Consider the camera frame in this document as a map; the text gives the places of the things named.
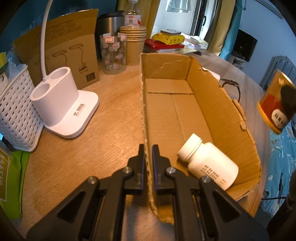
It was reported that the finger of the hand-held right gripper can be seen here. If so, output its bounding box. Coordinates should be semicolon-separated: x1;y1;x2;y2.
279;83;296;112

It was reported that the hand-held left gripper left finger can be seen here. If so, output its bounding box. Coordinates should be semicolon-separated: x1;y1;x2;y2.
26;144;147;241

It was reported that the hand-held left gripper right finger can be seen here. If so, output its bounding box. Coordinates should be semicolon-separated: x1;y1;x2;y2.
152;144;270;241

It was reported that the yellow tin can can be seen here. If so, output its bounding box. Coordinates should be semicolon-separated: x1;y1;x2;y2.
257;69;296;135

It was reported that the white pill bottle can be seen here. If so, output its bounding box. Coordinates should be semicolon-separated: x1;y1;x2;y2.
177;133;239;191

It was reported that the grey radiator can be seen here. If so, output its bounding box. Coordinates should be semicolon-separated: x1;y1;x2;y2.
260;56;295;91

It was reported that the black wristwatch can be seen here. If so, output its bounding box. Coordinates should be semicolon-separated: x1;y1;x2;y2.
220;79;241;101

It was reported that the white tv stand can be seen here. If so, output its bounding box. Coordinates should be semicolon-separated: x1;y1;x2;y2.
231;52;246;70

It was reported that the blue printed blanket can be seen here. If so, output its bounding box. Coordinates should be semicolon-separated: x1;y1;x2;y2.
261;123;296;211

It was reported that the black monitor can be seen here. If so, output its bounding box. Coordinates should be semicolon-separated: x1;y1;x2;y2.
232;29;258;62

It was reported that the white paper sheet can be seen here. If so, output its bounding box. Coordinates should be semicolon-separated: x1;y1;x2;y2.
203;67;221;81

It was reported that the teal curtain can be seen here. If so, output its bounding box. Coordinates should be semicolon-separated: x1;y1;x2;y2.
220;0;243;61

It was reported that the white desk lamp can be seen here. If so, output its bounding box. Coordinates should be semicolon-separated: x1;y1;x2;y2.
30;0;100;139

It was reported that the yellow curtain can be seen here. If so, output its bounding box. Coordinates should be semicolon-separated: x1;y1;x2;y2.
205;0;236;55
142;0;160;37

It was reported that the white cardboard box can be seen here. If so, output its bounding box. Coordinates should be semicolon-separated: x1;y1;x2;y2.
190;38;208;49

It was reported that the glass jar with pink prints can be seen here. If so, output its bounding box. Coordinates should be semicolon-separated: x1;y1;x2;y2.
99;33;127;75

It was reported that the stack of kraft paper cups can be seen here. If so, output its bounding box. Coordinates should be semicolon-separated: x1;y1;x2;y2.
120;25;148;66

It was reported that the red book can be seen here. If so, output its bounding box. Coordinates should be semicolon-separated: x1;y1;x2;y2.
144;38;185;50

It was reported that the yellow packet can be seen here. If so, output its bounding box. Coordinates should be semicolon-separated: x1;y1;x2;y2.
152;33;185;45

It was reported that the small grey device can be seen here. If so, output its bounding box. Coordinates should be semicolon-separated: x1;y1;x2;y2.
160;29;182;36

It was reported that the white plastic basket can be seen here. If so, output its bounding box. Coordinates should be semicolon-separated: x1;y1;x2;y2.
0;67;44;152

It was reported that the green bag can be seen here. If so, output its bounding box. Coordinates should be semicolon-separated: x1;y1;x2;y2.
0;145;30;220

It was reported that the steel thermos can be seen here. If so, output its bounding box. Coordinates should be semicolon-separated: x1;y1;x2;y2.
96;10;125;59

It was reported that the clear plastic water bottle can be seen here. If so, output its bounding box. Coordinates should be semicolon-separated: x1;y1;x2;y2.
124;0;142;27

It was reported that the cardboard lamp package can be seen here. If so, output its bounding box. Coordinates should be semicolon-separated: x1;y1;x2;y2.
13;9;100;90

